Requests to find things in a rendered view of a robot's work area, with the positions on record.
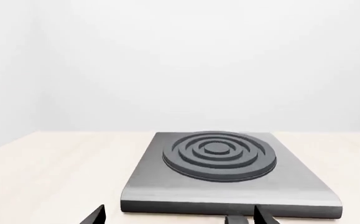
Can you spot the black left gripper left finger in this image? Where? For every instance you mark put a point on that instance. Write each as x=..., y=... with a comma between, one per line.
x=97, y=217

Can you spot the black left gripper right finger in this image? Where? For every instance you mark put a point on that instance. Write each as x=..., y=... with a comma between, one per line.
x=263, y=215

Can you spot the grey toy stove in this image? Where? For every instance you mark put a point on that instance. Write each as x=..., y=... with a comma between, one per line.
x=229, y=177

